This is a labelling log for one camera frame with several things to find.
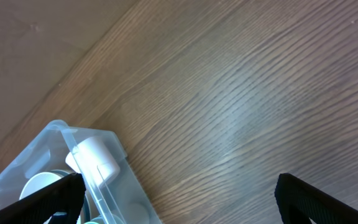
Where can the cream bowl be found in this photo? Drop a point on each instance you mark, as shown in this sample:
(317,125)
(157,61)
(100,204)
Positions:
(39,181)

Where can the clear plastic storage bin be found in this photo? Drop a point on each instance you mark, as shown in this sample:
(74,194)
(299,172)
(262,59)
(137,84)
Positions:
(55,147)

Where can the pink small cup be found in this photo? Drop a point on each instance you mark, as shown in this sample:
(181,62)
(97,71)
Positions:
(99,160)

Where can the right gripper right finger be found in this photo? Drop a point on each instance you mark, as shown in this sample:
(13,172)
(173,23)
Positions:
(300,202)

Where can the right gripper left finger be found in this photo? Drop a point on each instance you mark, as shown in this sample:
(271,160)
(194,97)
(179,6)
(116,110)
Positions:
(59,203)

